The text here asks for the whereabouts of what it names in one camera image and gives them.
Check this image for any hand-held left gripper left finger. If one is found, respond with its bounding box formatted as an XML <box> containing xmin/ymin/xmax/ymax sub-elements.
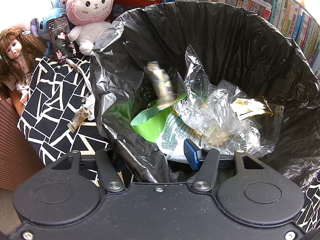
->
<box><xmin>51</xmin><ymin>149</ymin><xmax>126</xmax><ymax>193</ymax></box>

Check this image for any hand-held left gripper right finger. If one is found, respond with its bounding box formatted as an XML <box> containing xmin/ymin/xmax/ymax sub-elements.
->
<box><xmin>183</xmin><ymin>139</ymin><xmax>270</xmax><ymax>193</ymax></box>

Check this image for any clear plastic wrap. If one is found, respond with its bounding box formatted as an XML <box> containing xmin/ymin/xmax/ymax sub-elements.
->
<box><xmin>175</xmin><ymin>44</ymin><xmax>269</xmax><ymax>158</ymax></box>

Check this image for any green snack bag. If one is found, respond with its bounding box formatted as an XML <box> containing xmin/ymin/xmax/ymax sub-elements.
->
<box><xmin>130</xmin><ymin>92</ymin><xmax>200</xmax><ymax>163</ymax></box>

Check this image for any gold white foil packet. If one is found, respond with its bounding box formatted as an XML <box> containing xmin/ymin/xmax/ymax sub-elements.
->
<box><xmin>230</xmin><ymin>97</ymin><xmax>273</xmax><ymax>120</ymax></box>

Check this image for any gold snack wrapper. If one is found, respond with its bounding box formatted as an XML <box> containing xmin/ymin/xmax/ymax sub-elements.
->
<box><xmin>146</xmin><ymin>61</ymin><xmax>177</xmax><ymax>110</ymax></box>

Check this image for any black trash bin with bag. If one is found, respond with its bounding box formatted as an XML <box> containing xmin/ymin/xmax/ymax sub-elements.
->
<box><xmin>90</xmin><ymin>0</ymin><xmax>320</xmax><ymax>193</ymax></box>

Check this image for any beige spotted snack wrapper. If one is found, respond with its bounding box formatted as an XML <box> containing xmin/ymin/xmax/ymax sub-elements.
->
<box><xmin>67</xmin><ymin>106</ymin><xmax>92</xmax><ymax>132</ymax></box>

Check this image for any black white patterned cloth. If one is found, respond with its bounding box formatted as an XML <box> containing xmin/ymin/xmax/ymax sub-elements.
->
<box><xmin>17</xmin><ymin>55</ymin><xmax>320</xmax><ymax>235</ymax></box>

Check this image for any brown ribbed suitcase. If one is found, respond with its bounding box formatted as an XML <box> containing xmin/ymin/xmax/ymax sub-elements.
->
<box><xmin>0</xmin><ymin>97</ymin><xmax>47</xmax><ymax>188</ymax></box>

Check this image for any smartphone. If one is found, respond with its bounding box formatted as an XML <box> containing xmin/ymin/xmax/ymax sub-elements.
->
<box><xmin>47</xmin><ymin>15</ymin><xmax>77</xmax><ymax>64</ymax></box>

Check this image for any brown-haired doll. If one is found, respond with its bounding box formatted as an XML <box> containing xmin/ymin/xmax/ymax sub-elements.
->
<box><xmin>0</xmin><ymin>26</ymin><xmax>47</xmax><ymax>104</ymax></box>

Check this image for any blue plush with purple ears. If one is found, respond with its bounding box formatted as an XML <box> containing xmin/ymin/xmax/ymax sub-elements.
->
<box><xmin>30</xmin><ymin>7</ymin><xmax>69</xmax><ymax>55</ymax></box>

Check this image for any red blue box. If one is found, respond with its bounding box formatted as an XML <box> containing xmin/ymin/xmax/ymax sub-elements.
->
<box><xmin>110</xmin><ymin>0</ymin><xmax>164</xmax><ymax>18</ymax></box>

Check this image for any pink white bunny plush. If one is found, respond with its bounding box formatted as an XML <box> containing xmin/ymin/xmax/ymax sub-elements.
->
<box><xmin>62</xmin><ymin>0</ymin><xmax>114</xmax><ymax>55</ymax></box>

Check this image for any white charging cable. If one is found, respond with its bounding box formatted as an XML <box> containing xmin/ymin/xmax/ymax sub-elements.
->
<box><xmin>66</xmin><ymin>58</ymin><xmax>94</xmax><ymax>105</ymax></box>

